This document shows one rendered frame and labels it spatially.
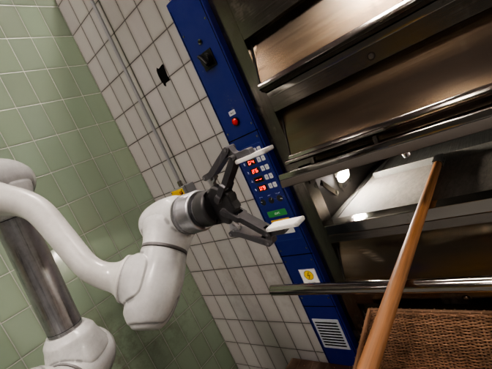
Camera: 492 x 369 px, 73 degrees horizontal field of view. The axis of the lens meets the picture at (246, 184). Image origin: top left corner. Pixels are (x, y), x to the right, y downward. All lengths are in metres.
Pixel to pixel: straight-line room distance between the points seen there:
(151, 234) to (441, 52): 0.84
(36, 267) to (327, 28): 1.08
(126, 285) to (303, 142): 0.72
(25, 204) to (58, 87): 1.00
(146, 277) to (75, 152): 1.10
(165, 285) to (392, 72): 0.81
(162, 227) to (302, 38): 0.71
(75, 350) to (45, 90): 1.13
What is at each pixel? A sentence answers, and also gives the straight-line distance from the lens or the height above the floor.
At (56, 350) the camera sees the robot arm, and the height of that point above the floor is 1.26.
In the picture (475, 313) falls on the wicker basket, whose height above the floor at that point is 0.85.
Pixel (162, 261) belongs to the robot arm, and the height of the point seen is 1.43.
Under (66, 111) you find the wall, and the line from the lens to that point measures 1.79.
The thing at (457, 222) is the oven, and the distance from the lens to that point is 1.13.
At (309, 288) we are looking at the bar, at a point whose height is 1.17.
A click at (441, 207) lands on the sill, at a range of 1.12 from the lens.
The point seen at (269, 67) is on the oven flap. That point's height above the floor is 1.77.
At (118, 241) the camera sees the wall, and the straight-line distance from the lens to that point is 1.71.
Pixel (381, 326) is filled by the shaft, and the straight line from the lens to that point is 0.66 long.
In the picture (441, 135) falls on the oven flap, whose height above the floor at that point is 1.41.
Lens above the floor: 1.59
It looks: 7 degrees down
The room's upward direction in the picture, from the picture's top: 24 degrees counter-clockwise
